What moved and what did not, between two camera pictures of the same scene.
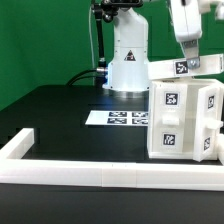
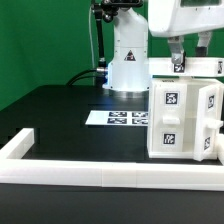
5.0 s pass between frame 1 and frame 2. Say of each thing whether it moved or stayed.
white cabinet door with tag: stayed
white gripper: moved
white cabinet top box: stayed
